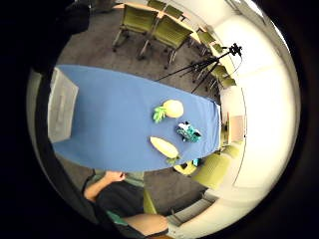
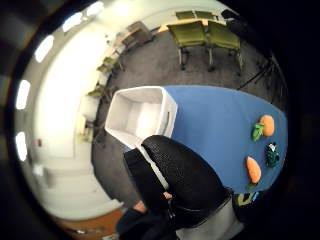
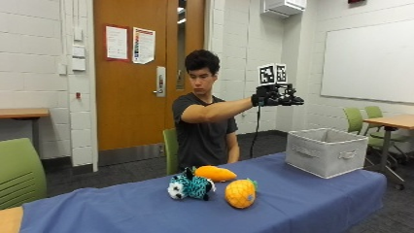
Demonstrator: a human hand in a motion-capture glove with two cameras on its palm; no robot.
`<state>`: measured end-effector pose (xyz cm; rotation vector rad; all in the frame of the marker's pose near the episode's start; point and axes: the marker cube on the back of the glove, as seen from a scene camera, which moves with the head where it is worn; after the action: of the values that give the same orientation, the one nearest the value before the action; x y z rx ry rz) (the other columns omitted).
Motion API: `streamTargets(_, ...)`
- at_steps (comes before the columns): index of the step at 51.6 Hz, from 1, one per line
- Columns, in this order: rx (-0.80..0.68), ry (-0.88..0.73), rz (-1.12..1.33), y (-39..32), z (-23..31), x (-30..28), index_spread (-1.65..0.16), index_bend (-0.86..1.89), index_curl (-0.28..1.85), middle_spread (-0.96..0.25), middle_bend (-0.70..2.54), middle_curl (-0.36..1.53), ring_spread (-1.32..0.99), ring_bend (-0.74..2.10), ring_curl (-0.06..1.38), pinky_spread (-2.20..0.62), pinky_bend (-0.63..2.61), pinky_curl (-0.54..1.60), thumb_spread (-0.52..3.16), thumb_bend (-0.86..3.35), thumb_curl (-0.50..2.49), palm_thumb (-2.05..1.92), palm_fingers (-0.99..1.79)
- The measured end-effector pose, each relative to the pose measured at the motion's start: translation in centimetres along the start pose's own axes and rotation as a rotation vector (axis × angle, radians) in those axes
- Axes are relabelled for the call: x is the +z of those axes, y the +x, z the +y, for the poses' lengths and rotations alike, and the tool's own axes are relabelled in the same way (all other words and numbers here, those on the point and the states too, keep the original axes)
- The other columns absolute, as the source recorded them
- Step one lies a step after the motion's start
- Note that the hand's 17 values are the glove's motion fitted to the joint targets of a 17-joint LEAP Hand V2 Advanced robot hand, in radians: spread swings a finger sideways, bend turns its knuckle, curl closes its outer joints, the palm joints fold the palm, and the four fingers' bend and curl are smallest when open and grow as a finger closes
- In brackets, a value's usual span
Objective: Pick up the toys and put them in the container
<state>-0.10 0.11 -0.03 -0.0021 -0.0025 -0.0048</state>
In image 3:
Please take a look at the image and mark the colourful paper notice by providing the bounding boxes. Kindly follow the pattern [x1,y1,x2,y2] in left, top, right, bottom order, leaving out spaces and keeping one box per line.
[131,26,157,65]

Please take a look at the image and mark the white marker cube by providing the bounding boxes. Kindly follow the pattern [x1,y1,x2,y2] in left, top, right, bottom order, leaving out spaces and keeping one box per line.
[255,63,288,86]

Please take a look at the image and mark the orange pineapple soft toy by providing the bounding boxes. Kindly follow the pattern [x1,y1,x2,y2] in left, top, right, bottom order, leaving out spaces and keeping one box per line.
[223,178,258,210]

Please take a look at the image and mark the black glove cable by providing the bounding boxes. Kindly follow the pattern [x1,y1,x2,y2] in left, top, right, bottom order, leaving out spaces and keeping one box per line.
[249,105,262,159]

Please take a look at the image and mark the white paper notice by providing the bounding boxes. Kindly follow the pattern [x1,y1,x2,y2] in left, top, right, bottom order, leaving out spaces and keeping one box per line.
[105,24,129,61]

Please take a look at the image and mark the white wall switch box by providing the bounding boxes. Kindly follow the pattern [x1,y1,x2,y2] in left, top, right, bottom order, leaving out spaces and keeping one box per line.
[70,57,86,72]
[70,45,86,58]

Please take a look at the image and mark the grey fabric storage bin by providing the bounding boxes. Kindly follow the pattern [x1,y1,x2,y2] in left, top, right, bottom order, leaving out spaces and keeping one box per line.
[284,127,370,180]

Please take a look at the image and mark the orange carrot soft toy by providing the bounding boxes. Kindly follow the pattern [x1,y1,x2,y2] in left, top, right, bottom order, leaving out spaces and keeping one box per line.
[191,165,238,183]

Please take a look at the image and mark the teal striped soft toy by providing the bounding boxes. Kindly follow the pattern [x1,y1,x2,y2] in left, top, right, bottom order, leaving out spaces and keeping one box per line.
[166,166,217,202]

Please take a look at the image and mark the whiteboard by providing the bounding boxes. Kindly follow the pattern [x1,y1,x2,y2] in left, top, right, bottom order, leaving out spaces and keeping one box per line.
[319,19,414,105]

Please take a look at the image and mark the silver door handle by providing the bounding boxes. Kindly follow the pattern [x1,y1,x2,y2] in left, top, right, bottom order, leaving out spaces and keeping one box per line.
[153,65,166,98]

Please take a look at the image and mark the green chair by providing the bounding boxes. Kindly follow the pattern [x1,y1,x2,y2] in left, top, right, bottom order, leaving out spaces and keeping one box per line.
[0,137,48,211]
[343,107,390,163]
[363,105,414,163]
[161,127,179,176]

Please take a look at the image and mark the wooden table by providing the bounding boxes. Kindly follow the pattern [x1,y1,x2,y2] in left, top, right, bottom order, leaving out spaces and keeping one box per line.
[362,114,414,191]
[0,107,52,153]

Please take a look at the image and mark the blue tablecloth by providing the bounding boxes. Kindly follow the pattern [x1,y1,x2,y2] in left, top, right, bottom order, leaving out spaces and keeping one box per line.
[18,151,388,233]

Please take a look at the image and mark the wooden door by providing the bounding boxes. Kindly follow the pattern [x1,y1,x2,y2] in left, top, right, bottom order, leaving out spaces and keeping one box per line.
[91,0,207,151]

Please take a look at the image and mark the white wall unit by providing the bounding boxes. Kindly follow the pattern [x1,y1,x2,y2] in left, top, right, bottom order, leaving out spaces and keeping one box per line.
[259,0,307,18]

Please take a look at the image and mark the the person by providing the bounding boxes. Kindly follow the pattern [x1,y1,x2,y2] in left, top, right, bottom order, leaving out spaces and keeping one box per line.
[170,49,304,173]

